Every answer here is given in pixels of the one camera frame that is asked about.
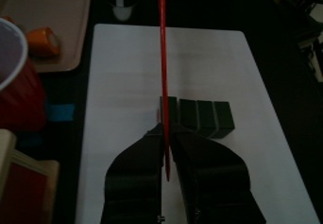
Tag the wooden box with red drawer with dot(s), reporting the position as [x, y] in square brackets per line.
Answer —
[25, 190]

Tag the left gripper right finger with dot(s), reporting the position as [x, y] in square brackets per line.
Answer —
[213, 183]

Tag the pink plastic tray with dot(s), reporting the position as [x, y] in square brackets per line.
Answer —
[50, 4]

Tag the red plastic cup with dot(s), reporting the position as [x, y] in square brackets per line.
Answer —
[20, 95]

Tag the dark green toy sushi roll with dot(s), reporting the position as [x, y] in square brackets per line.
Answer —
[205, 116]

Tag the blue tape patch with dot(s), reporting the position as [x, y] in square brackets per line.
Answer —
[60, 112]

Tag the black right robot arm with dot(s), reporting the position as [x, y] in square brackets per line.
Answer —
[307, 23]

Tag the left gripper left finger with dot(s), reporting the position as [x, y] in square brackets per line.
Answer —
[133, 183]

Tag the white cutting board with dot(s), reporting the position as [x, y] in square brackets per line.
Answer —
[201, 64]

